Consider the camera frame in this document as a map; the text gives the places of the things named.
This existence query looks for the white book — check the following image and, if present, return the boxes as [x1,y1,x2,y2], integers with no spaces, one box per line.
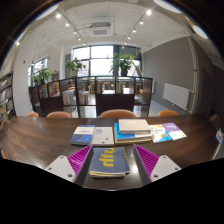
[91,126,115,148]

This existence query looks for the colourful booklet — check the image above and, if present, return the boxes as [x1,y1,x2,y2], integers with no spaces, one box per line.
[148,123,174,144]

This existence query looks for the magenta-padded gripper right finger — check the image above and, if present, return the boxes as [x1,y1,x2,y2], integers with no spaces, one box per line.
[132,143,182,187]

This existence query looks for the large potted plant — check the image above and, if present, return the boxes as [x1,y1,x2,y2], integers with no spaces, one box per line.
[109,53,136,77]

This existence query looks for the beige book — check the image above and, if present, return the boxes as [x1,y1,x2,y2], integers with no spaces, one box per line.
[118,118,152,135]

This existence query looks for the large blue book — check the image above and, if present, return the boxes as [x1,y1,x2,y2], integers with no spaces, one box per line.
[113,122,153,145]

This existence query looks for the orange chairs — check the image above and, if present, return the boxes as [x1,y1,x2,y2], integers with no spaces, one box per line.
[0,108,179,159]

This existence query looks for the ceiling air conditioner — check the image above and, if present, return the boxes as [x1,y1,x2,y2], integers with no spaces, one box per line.
[88,22,113,38]

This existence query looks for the tall wall bookshelf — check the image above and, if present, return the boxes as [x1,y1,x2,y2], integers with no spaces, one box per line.
[0,70,16,126]

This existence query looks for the dark open shelf unit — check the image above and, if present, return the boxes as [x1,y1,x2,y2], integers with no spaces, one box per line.
[28,75,154,118]

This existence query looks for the ceiling spot lights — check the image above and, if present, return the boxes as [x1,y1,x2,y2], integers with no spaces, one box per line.
[14,9,153,46]

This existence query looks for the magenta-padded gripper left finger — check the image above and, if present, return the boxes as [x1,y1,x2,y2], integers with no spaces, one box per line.
[44,144,93,186]

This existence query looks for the white wall radiator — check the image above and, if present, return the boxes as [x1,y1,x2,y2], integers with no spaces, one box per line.
[162,82,192,111]

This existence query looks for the purple booklet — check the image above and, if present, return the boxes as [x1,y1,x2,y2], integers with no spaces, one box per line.
[161,122,188,141]

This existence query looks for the bushy potted plant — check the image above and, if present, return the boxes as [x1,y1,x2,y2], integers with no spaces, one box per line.
[33,67,54,86]

